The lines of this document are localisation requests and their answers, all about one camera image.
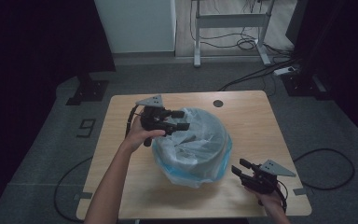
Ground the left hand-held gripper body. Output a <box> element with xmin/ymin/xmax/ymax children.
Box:
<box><xmin>135</xmin><ymin>94</ymin><xmax>172</xmax><ymax>147</ymax></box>

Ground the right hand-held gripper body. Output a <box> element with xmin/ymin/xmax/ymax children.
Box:
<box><xmin>241</xmin><ymin>159</ymin><xmax>297</xmax><ymax>196</ymax></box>

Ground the white blue-edged trash bag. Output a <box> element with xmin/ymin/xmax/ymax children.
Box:
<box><xmin>151</xmin><ymin>106</ymin><xmax>233</xmax><ymax>189</ymax></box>

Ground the person's right hand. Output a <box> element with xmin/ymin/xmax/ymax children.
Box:
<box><xmin>244</xmin><ymin>182</ymin><xmax>286</xmax><ymax>213</ymax></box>

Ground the person's left hand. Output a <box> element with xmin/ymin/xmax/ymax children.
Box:
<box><xmin>119</xmin><ymin>115</ymin><xmax>167</xmax><ymax>154</ymax></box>

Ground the black stand base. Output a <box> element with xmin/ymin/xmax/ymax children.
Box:
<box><xmin>65</xmin><ymin>73</ymin><xmax>110</xmax><ymax>106</ymax></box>
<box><xmin>281</xmin><ymin>73</ymin><xmax>334</xmax><ymax>101</ymax></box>

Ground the white cabinet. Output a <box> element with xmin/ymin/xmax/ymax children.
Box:
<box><xmin>93</xmin><ymin>0</ymin><xmax>177</xmax><ymax>54</ymax></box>

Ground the white power strip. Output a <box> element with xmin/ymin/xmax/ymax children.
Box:
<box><xmin>273</xmin><ymin>65</ymin><xmax>296</xmax><ymax>77</ymax></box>

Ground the dark curtain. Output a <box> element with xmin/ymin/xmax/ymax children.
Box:
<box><xmin>285</xmin><ymin>0</ymin><xmax>358</xmax><ymax>150</ymax></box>
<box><xmin>0</xmin><ymin>0</ymin><xmax>117</xmax><ymax>223</ymax></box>

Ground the right hand-held gripper black cable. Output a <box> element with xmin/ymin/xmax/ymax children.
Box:
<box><xmin>275</xmin><ymin>147</ymin><xmax>355</xmax><ymax>215</ymax></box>

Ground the hand-held gripper black cable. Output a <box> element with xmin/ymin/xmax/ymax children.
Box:
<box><xmin>53</xmin><ymin>104</ymin><xmax>141</xmax><ymax>223</ymax></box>
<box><xmin>275</xmin><ymin>147</ymin><xmax>355</xmax><ymax>215</ymax></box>

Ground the thick black floor cable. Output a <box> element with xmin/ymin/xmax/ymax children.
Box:
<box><xmin>217</xmin><ymin>58</ymin><xmax>302</xmax><ymax>92</ymax></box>

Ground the tangle of thin black cables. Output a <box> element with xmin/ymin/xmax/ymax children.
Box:
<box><xmin>188</xmin><ymin>0</ymin><xmax>293</xmax><ymax>59</ymax></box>

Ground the white metal desk frame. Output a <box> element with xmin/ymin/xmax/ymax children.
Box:
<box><xmin>191</xmin><ymin>0</ymin><xmax>276</xmax><ymax>68</ymax></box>

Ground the left hand-held gripper black cable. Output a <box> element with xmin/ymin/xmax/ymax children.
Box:
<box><xmin>53</xmin><ymin>104</ymin><xmax>141</xmax><ymax>223</ymax></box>

